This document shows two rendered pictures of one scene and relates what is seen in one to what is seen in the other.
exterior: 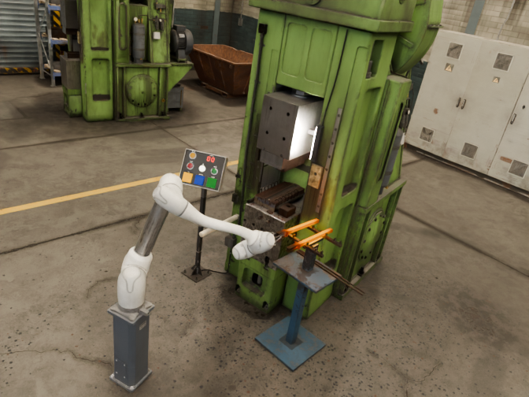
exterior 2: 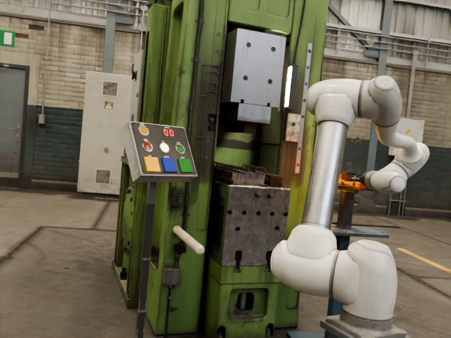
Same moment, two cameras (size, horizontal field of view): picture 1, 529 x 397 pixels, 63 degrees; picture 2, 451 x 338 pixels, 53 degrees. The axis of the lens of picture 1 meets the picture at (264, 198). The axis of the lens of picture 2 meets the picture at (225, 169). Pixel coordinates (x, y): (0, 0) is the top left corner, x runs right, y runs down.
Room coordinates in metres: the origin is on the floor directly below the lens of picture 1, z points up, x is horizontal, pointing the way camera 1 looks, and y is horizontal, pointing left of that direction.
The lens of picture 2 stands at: (1.57, 2.11, 1.14)
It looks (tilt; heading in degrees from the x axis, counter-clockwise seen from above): 3 degrees down; 307
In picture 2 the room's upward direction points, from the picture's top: 5 degrees clockwise
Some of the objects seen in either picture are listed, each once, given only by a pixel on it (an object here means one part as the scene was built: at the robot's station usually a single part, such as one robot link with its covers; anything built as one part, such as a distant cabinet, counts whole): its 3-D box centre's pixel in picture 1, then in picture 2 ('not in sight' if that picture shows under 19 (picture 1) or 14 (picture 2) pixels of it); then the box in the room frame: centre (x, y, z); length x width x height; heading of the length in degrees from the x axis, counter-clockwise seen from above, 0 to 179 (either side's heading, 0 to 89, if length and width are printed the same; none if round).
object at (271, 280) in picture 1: (272, 269); (231, 290); (3.14, -0.17, 0.23); 0.55 x 0.37 x 0.47; 147
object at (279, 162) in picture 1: (286, 153); (240, 114); (3.16, -0.12, 1.32); 0.42 x 0.20 x 0.10; 147
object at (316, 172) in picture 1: (315, 176); (292, 127); (2.92, -0.34, 1.27); 0.09 x 0.02 x 0.17; 57
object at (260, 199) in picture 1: (279, 194); (234, 174); (3.16, -0.12, 0.96); 0.42 x 0.20 x 0.09; 147
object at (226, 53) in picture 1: (227, 72); not in sight; (9.98, 1.29, 0.43); 1.89 x 1.20 x 0.85; 47
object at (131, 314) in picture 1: (134, 305); (370, 318); (2.01, 0.68, 0.63); 0.22 x 0.18 x 0.06; 67
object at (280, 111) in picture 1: (297, 124); (251, 74); (3.13, -0.15, 1.56); 0.42 x 0.39 x 0.40; 147
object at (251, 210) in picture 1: (280, 224); (238, 217); (3.14, -0.17, 0.69); 0.56 x 0.38 x 0.45; 147
